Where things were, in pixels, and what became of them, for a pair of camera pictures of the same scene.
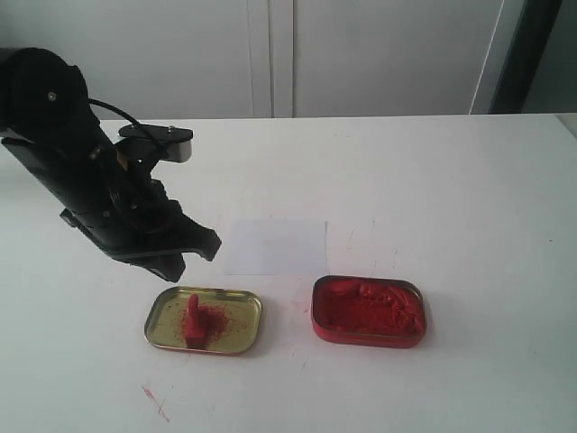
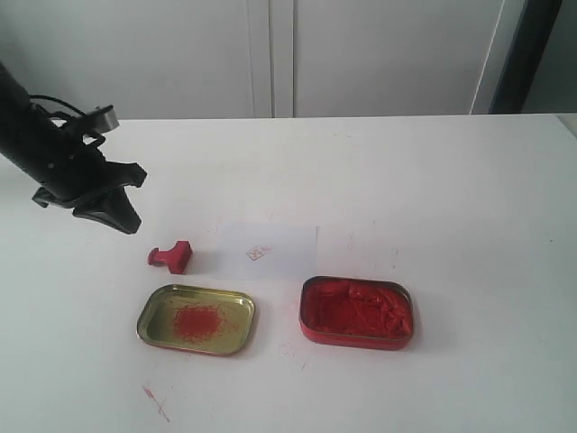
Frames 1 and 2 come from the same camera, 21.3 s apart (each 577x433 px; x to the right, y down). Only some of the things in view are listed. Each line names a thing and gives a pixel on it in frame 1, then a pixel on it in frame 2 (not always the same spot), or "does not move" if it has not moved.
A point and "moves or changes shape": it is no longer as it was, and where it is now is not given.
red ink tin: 369,310 moves or changes shape
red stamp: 196,324 moves or changes shape
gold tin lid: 233,317 does not move
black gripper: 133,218 to 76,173
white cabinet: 266,59 does not move
